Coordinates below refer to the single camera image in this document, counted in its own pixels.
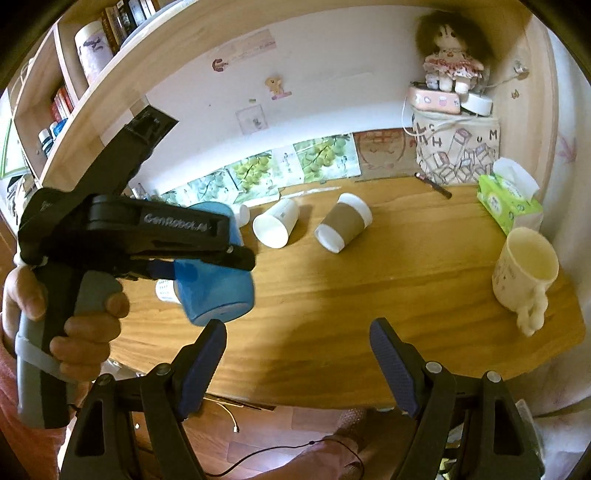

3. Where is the blue plastic cup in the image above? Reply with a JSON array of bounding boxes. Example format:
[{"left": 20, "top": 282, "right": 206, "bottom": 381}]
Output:
[{"left": 173, "top": 201, "right": 257, "bottom": 328}]

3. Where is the plain white paper cup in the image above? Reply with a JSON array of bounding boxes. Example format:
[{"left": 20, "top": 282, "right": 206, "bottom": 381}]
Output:
[{"left": 252, "top": 198, "right": 300, "bottom": 249}]

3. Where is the brown sleeved paper cup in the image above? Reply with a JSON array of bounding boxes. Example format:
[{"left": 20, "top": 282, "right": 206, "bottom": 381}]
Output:
[{"left": 315, "top": 193, "right": 373, "bottom": 254}]

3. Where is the person's left hand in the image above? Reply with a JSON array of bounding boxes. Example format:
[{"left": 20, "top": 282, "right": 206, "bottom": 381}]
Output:
[{"left": 1, "top": 264, "right": 131, "bottom": 383}]

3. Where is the wooden desk with shelves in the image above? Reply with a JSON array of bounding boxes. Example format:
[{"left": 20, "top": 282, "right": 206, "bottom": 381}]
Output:
[{"left": 8, "top": 0, "right": 587, "bottom": 411}]

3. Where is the cream ceramic mug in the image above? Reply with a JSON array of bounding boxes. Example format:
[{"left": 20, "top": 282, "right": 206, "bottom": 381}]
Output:
[{"left": 492, "top": 227, "right": 560, "bottom": 337}]

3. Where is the white floral cylinder tin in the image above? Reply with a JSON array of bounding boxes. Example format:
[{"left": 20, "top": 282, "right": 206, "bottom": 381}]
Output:
[{"left": 74, "top": 20, "right": 113, "bottom": 86}]

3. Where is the green leaf poster strip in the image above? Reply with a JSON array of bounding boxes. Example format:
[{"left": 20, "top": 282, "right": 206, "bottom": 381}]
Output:
[{"left": 149, "top": 133, "right": 361, "bottom": 207}]

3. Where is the green tissue pack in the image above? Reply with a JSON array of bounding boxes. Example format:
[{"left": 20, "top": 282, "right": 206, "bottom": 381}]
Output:
[{"left": 477, "top": 157, "right": 544, "bottom": 235}]

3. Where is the black pen on desk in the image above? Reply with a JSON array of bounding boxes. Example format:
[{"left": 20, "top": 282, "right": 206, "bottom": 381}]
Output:
[{"left": 414, "top": 172, "right": 453, "bottom": 199}]

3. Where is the printed canvas bag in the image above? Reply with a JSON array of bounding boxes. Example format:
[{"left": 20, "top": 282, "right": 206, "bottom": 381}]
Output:
[{"left": 413, "top": 110, "right": 501, "bottom": 185}]

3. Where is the white tape roll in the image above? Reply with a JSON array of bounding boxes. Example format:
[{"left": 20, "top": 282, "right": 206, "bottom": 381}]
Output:
[{"left": 461, "top": 92, "right": 493, "bottom": 117}]

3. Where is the pink small box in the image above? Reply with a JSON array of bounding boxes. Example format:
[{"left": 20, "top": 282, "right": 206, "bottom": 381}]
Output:
[{"left": 408, "top": 85, "right": 461, "bottom": 115}]

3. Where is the brown haired rag doll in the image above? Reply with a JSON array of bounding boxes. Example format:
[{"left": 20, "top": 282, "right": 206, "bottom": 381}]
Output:
[{"left": 415, "top": 11, "right": 493, "bottom": 97}]

